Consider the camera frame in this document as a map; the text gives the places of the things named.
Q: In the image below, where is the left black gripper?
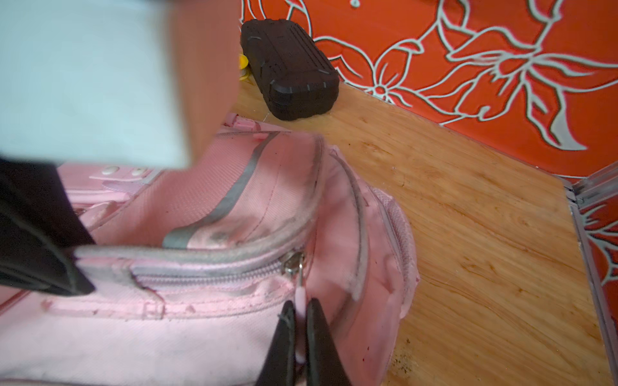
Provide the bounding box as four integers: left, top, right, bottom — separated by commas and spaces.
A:
1, 159, 95, 296

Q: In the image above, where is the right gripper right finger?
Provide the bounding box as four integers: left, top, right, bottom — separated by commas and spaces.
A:
306, 299, 352, 386

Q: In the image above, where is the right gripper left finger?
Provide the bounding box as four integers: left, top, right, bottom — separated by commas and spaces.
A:
255, 300, 296, 386

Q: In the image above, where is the pink student backpack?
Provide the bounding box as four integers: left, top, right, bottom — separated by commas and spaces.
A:
1, 115, 418, 385

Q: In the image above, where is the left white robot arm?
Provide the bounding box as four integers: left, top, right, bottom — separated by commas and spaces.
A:
1, 1, 240, 300

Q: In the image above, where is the black pencil case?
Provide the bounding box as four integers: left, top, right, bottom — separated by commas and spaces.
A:
241, 19, 340, 121

